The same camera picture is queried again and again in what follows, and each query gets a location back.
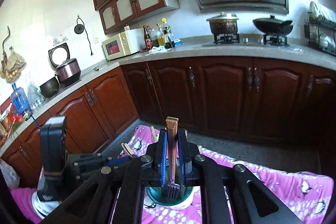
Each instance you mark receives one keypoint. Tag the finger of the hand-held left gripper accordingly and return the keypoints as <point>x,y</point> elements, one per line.
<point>120,160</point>

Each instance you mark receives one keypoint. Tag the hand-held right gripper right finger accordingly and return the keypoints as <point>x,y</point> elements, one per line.
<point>182,161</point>

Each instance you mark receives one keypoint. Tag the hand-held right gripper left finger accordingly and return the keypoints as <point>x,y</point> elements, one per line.
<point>163,158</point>

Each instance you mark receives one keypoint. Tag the wooden chopstick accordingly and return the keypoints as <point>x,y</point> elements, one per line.
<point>127,149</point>

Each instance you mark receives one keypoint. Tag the blue water jug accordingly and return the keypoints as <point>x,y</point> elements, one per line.
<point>19,100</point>

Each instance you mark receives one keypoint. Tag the dark metal bowl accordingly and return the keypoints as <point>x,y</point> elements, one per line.
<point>49,87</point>

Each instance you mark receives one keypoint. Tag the white plastic bag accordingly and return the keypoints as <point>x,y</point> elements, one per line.
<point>8,174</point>

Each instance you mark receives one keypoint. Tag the white cloth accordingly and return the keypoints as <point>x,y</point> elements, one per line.
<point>43,207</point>

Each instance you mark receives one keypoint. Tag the maroon electric rice cooker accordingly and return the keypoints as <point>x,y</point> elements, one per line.
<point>68,71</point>

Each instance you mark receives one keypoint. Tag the brown wooden base cabinets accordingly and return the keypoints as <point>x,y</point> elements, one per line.
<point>223,95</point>

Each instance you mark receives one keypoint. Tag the pink penguin print blanket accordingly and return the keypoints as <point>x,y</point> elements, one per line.
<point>262,182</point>

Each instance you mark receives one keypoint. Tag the hanging dried food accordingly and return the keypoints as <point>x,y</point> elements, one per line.
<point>11,62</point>

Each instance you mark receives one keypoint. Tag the white crumpled rag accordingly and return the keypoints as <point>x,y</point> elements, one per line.
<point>157,50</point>

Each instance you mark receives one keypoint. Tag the speckled stone kitchen countertop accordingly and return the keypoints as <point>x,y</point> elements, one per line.
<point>197,49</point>

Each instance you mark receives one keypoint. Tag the cream microwave oven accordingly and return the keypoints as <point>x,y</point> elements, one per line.
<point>118,47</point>

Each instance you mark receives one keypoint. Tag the red label bottle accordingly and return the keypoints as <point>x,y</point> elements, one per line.
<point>147,40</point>

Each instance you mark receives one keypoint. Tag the cooking oil bottle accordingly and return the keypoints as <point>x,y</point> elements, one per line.
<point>160,37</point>

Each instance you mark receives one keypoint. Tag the large bottle with yellow cap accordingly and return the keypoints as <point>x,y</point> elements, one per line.
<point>167,35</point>

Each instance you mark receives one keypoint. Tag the gas stove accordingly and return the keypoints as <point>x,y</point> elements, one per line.
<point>249,41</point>

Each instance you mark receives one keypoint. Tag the dark cooking pot with lid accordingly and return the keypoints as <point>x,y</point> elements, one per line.
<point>223,24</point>

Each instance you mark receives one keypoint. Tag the black wok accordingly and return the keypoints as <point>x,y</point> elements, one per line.
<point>273,26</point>

